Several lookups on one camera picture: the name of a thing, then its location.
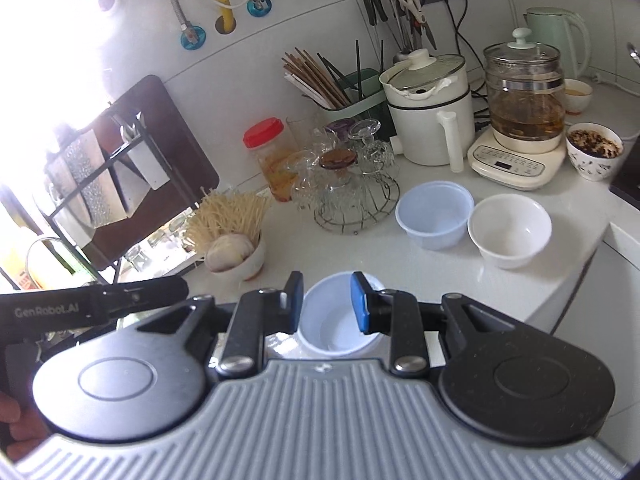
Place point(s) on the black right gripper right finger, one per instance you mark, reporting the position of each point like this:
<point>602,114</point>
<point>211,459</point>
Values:
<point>397,315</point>

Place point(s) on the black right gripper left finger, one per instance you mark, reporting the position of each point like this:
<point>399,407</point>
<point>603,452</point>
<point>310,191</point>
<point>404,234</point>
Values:
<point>258,314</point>

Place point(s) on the small white plastic bowl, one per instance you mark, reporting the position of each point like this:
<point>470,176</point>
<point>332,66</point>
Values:
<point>328,327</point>

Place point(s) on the chrome kitchen faucet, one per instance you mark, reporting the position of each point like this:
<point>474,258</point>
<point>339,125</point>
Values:
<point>52,266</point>

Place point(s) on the left hand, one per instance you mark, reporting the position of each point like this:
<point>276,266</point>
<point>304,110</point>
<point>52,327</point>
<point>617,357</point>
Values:
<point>26,426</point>

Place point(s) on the bowl of enoki mushrooms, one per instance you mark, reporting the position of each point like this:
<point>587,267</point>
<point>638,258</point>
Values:
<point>225,232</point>

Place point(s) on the translucent plastic bowl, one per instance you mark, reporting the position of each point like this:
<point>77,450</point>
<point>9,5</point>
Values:
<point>434,214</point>

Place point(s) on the red lid plastic jar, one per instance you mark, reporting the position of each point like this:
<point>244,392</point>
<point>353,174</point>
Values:
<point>271,144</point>

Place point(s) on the white ceramic bowl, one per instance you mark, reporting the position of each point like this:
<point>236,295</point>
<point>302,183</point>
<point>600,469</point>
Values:
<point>509,230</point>

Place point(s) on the black metal dish rack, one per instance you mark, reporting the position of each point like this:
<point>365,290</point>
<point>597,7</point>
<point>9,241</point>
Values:
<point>104,188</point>

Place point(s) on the glass health kettle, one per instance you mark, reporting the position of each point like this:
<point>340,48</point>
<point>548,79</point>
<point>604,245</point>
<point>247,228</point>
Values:
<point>523,146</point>

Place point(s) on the white electric cooking pot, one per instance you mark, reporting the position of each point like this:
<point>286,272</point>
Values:
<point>430,102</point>

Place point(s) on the chopstick holder with chopsticks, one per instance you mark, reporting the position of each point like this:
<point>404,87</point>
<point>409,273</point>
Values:
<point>358,95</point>

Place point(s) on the floral bowl with food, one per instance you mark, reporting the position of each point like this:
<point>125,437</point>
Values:
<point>595,151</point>

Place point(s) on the small bowl with sauce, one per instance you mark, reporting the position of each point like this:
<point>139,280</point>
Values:
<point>578,95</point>

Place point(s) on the hanging scissors and utensils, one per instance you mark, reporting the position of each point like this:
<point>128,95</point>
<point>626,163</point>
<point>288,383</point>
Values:
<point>406,23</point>

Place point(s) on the green electric kettle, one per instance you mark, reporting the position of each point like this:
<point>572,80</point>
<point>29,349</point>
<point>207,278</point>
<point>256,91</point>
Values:
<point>566,31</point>

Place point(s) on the glass cups on wire stand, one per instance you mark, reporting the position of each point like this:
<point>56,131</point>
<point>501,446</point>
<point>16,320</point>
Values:
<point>347,179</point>

